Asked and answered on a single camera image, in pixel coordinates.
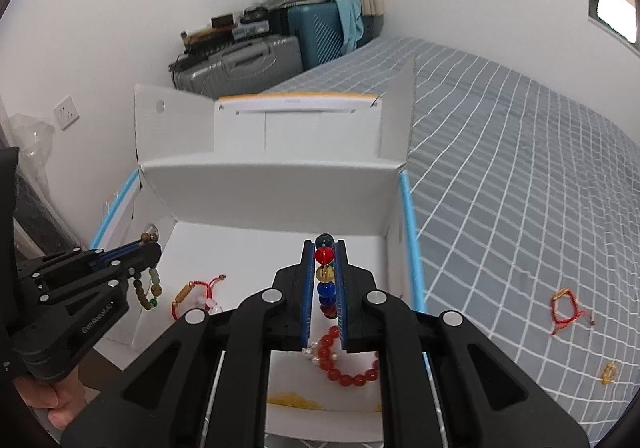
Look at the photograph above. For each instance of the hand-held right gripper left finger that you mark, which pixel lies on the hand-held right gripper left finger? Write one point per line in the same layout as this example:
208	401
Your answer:
307	298

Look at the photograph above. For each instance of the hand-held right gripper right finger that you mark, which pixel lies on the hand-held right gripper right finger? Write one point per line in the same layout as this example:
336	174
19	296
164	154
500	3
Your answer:
342	298

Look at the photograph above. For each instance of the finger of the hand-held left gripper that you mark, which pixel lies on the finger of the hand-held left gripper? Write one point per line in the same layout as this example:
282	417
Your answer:
75	259
100	278

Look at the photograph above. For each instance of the small white pearl trinket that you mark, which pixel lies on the small white pearl trinket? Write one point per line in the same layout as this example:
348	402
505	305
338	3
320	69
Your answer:
310	353

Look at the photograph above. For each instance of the blue and yellow cardboard box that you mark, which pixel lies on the blue and yellow cardboard box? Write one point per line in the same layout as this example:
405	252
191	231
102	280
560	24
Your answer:
300	188

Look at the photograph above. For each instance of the person's left hand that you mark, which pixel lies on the person's left hand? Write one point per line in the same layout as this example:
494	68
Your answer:
50	400

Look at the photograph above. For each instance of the clear plastic bag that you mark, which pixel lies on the clear plastic bag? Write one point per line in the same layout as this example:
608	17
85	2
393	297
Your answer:
30	137

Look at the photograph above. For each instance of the grey checked bed sheet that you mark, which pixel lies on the grey checked bed sheet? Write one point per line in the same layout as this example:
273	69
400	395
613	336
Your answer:
500	228

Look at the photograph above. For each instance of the grey suitcase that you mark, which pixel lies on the grey suitcase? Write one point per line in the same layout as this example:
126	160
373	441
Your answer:
240	62

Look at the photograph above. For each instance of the teal suitcase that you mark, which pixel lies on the teal suitcase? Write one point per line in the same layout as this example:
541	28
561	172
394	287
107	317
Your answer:
315	37

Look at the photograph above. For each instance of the stack of dark boxes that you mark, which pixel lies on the stack of dark boxes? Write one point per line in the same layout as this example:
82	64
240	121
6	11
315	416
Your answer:
220	30

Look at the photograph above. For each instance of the teal cloth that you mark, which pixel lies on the teal cloth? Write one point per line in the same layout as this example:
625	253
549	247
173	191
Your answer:
350	22

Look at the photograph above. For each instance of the white wall socket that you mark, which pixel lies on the white wall socket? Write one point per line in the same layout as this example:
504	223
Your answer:
66	113

